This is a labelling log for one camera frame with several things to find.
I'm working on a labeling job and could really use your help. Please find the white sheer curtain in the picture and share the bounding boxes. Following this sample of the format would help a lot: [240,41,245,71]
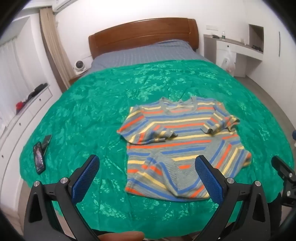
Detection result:
[0,39,30,130]

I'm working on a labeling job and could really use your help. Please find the wooden nightstand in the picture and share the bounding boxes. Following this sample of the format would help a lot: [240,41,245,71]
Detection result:
[69,70,89,86]

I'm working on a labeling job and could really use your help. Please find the grey striped bedsheet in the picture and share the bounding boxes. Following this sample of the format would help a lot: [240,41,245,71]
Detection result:
[89,39,210,72]

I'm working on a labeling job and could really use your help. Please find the white dresser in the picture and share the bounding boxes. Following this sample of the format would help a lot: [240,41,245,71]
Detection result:
[0,83,60,209]

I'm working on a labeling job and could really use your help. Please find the white air conditioner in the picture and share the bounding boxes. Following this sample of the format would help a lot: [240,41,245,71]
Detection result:
[52,0,72,12]

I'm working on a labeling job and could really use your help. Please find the white plastic bag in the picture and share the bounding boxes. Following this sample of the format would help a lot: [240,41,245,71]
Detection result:
[221,45,236,75]

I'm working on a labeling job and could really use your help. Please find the person's left hand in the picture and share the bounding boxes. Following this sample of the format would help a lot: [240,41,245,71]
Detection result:
[98,231,145,241]

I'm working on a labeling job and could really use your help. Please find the beige curtain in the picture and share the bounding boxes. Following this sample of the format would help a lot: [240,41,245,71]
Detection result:
[39,8,72,91]

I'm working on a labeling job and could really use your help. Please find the striped knit shirt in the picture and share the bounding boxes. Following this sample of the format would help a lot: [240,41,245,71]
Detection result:
[117,97,252,202]

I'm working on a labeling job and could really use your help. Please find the green floral blanket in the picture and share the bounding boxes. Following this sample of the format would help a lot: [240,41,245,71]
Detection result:
[20,59,294,239]

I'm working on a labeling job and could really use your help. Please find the white wardrobe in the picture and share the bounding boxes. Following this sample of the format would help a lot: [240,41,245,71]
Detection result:
[245,0,296,105]

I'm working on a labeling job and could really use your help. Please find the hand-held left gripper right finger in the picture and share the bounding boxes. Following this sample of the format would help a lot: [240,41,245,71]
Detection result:
[195,155,271,241]

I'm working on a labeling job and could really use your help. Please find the black items on dresser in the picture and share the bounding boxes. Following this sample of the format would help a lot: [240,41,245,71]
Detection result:
[27,83,48,100]

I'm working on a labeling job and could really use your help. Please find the black smartphone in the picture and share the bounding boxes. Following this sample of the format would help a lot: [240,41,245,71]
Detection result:
[33,142,46,175]

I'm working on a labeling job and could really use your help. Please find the wooden headboard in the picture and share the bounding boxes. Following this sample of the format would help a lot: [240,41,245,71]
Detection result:
[88,17,199,59]

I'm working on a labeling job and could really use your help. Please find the white desk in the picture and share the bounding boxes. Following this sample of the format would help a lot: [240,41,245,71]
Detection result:
[203,34,264,78]

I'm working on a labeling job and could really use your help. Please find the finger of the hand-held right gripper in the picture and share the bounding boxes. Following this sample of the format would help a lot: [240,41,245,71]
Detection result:
[271,155,296,208]

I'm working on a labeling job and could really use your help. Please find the white round camera device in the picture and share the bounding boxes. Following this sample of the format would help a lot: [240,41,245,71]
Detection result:
[73,60,89,75]

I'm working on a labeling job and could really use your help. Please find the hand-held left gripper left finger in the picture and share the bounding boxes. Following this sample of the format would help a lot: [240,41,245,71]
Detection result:
[24,154,100,241]

